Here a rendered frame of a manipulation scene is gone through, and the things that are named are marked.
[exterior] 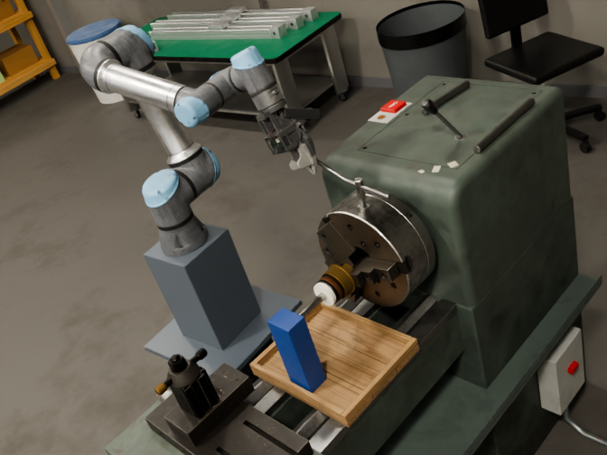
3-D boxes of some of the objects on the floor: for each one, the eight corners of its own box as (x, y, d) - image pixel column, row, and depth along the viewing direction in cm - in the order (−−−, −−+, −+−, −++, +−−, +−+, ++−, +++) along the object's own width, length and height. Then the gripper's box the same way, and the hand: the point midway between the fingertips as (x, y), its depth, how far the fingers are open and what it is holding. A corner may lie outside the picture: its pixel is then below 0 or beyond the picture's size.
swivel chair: (620, 112, 423) (615, -61, 368) (582, 169, 385) (571, -15, 331) (516, 106, 464) (498, -51, 409) (472, 157, 426) (446, -8, 371)
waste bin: (494, 99, 480) (480, -2, 442) (454, 142, 447) (436, 36, 409) (423, 96, 515) (405, 1, 477) (381, 134, 483) (359, 36, 444)
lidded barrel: (158, 81, 708) (132, 17, 672) (117, 107, 676) (88, 41, 640) (124, 79, 744) (97, 18, 708) (84, 104, 713) (53, 41, 676)
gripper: (249, 117, 180) (289, 188, 186) (267, 111, 173) (308, 184, 179) (272, 102, 185) (310, 171, 191) (291, 95, 177) (330, 167, 183)
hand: (314, 168), depth 186 cm, fingers closed
